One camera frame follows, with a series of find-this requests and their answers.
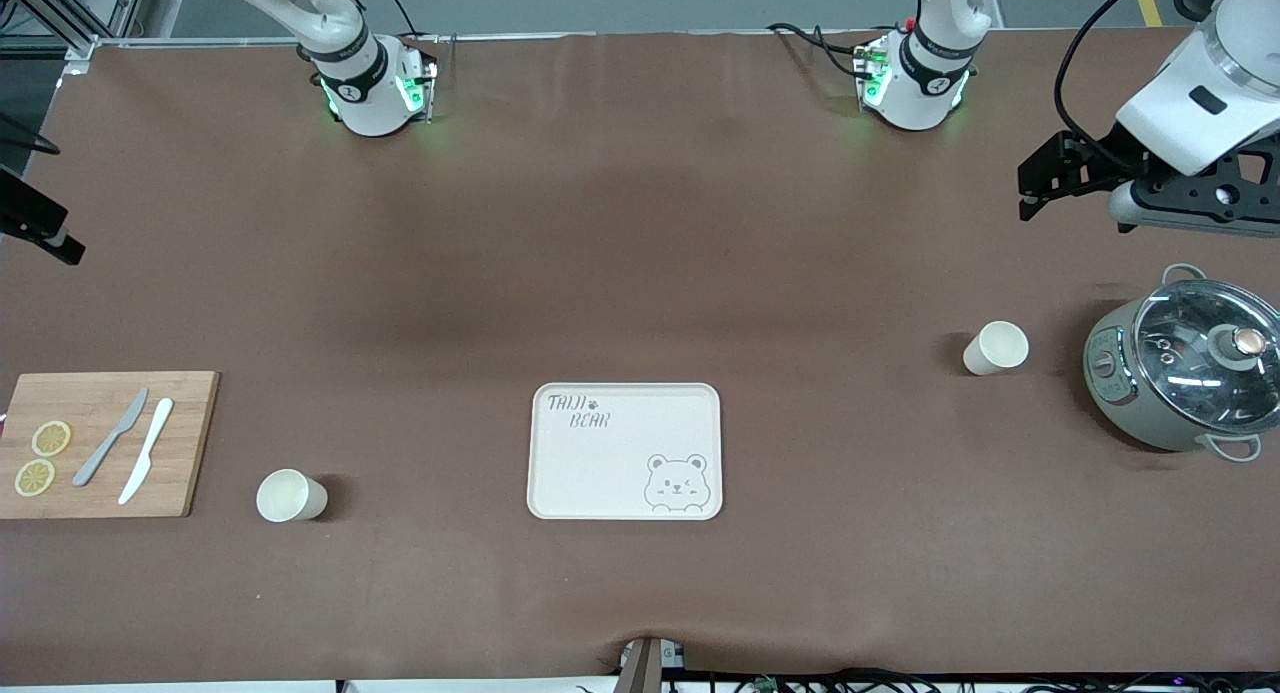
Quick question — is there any white IKEA cup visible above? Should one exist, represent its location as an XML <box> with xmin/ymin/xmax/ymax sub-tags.
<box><xmin>963</xmin><ymin>320</ymin><xmax>1030</xmax><ymax>377</ymax></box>
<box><xmin>256</xmin><ymin>468</ymin><xmax>329</xmax><ymax>524</ymax></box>

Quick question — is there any glass pot lid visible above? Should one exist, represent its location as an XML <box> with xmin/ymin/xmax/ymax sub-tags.
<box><xmin>1133</xmin><ymin>278</ymin><xmax>1280</xmax><ymax>436</ymax></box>

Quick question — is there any grey plastic knife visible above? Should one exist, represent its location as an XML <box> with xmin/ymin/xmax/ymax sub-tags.
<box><xmin>72</xmin><ymin>388</ymin><xmax>150</xmax><ymax>488</ymax></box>

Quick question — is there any white plastic knife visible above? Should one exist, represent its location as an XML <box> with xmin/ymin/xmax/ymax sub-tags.
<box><xmin>118</xmin><ymin>398</ymin><xmax>175</xmax><ymax>506</ymax></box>

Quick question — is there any grey-green electric pot body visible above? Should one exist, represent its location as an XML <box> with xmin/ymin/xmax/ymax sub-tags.
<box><xmin>1083</xmin><ymin>263</ymin><xmax>1280</xmax><ymax>464</ymax></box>

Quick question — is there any bamboo cutting board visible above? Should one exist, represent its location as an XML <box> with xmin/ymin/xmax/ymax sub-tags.
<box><xmin>0</xmin><ymin>371</ymin><xmax>221</xmax><ymax>520</ymax></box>

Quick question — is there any brown table cover mat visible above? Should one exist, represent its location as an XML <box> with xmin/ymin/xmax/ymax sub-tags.
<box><xmin>0</xmin><ymin>31</ymin><xmax>1280</xmax><ymax>686</ymax></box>

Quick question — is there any cream bear print tray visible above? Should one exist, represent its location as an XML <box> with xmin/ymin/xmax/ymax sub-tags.
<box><xmin>527</xmin><ymin>382</ymin><xmax>723</xmax><ymax>522</ymax></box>

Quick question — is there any aluminium frame profile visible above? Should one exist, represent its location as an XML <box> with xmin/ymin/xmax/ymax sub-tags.
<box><xmin>0</xmin><ymin>0</ymin><xmax>151</xmax><ymax>74</ymax></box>

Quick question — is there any black base power cable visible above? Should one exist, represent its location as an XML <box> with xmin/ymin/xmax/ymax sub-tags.
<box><xmin>768</xmin><ymin>21</ymin><xmax>873</xmax><ymax>79</ymax></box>
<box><xmin>375</xmin><ymin>0</ymin><xmax>423</xmax><ymax>38</ymax></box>

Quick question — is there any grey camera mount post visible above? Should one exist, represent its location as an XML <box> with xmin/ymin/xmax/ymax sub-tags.
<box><xmin>615</xmin><ymin>636</ymin><xmax>691</xmax><ymax>693</ymax></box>

